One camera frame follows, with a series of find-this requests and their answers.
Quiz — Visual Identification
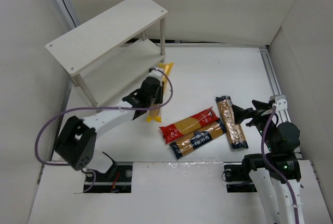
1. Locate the yellow spaghetti bag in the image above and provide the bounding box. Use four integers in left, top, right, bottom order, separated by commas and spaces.
146, 63, 174, 122

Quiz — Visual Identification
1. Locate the red spaghetti bag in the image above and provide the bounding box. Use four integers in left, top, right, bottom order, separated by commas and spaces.
159, 107, 219, 144

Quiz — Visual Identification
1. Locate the navy label spaghetti bag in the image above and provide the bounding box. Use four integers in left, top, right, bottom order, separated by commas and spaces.
169, 120, 227, 159

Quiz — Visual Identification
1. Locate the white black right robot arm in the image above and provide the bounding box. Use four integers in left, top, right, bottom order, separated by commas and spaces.
232, 95, 304, 223

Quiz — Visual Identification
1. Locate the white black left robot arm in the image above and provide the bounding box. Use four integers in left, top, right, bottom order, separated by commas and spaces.
55, 74, 164, 180

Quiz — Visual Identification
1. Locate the white two-tier shelf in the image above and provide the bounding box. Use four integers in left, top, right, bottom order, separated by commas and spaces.
45, 0, 168, 109

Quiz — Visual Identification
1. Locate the clear navy-end spaghetti bag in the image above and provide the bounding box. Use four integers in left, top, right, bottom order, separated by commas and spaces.
215, 96, 248, 150

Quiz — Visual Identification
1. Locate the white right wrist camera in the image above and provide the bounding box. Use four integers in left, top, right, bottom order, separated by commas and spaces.
270, 95, 288, 112

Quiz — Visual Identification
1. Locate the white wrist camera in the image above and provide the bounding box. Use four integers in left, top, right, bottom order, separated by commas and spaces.
270, 95, 288, 112
147, 68, 164, 80

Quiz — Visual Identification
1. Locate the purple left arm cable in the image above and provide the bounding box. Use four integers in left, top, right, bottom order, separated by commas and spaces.
35, 70, 174, 193

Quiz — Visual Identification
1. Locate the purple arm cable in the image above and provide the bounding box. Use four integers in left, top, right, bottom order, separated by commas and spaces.
261, 105, 302, 224
35, 70, 174, 193

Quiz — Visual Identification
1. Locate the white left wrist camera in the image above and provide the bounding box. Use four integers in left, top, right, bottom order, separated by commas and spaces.
147, 68, 164, 80

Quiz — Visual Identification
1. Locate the aluminium frame rail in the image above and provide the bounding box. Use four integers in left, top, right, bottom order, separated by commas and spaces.
260, 47, 304, 160

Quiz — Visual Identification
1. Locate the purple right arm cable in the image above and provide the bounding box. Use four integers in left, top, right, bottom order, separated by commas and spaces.
261, 105, 302, 224

